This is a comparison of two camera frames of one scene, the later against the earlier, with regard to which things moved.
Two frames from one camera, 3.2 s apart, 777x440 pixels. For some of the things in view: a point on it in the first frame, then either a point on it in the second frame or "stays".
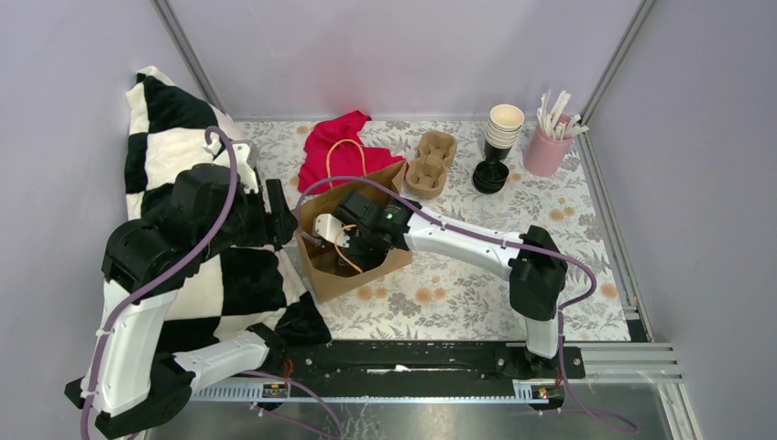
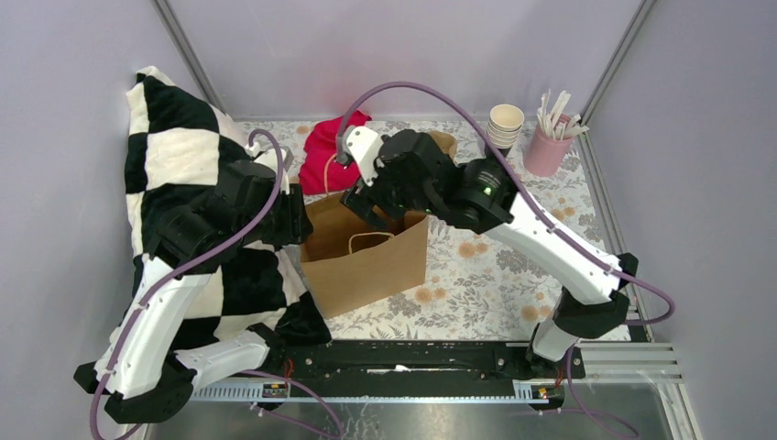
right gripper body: [361, 248] to [399, 200]
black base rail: [401, 359] stays
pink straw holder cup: [545, 156] stays
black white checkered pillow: [240, 291] stays
